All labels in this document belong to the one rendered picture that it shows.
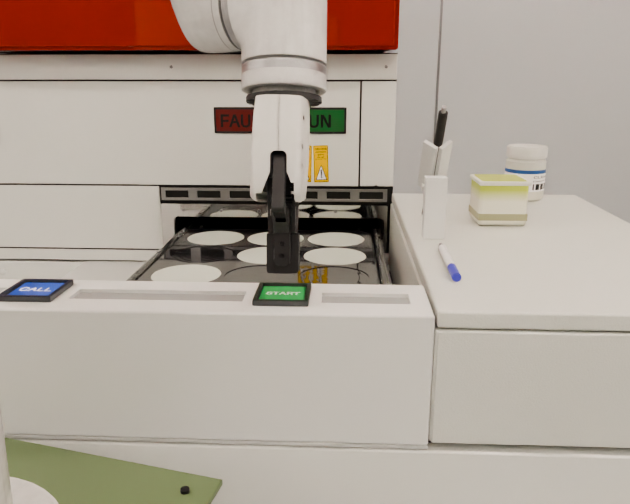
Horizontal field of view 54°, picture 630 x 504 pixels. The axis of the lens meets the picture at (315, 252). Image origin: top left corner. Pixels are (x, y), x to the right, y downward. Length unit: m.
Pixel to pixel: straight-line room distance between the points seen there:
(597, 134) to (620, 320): 2.25
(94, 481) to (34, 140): 0.84
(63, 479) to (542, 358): 0.46
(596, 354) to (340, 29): 0.71
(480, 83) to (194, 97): 1.70
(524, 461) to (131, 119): 0.91
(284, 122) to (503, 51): 2.20
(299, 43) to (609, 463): 0.51
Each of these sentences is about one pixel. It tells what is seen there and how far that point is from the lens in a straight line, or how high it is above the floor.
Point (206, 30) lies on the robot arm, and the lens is 0.66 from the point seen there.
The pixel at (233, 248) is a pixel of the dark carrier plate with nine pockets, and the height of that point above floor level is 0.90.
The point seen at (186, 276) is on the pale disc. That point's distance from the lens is 0.92.
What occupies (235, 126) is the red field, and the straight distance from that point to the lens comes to 1.20.
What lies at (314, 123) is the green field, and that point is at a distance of 1.18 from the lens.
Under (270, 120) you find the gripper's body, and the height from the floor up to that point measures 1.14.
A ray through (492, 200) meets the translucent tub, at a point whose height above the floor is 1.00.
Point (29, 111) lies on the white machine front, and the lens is 1.32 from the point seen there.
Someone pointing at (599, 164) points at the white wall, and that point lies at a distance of 2.89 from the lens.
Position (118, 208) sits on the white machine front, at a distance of 1.28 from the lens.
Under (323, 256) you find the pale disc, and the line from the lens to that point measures 1.00.
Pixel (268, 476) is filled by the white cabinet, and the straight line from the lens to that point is 0.69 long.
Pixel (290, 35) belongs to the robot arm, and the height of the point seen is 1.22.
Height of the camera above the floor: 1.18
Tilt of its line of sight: 16 degrees down
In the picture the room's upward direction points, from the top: straight up
